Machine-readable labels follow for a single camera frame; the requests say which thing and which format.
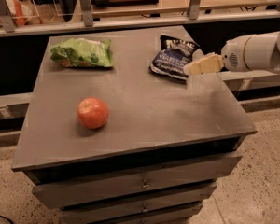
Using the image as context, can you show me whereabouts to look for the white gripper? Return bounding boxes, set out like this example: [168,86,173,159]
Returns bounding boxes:
[183,35,250,75]

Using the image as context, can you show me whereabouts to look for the blue chip bag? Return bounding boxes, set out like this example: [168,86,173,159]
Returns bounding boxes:
[149,35,200,80]

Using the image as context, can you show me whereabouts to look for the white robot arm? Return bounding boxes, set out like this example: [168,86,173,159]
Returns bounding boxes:
[183,31,280,75]

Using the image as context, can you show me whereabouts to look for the red apple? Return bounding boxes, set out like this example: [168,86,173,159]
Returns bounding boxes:
[77,97,109,129]

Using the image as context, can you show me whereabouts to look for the green chip bag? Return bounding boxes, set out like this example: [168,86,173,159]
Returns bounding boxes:
[50,38,114,68]

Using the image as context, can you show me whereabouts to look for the orange white bag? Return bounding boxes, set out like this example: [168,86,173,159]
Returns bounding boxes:
[0,0,42,26]

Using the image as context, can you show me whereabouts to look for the top drawer knob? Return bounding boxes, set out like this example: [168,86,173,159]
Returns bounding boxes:
[141,179,150,189]

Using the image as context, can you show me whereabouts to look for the drawer knob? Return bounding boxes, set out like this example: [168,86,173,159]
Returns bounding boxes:
[141,179,150,189]
[142,204,149,213]

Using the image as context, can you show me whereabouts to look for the metal railing frame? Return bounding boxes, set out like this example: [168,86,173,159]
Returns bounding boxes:
[0,0,280,37]

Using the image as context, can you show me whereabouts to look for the black cable on floor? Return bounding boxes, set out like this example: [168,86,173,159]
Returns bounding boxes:
[0,214,15,224]

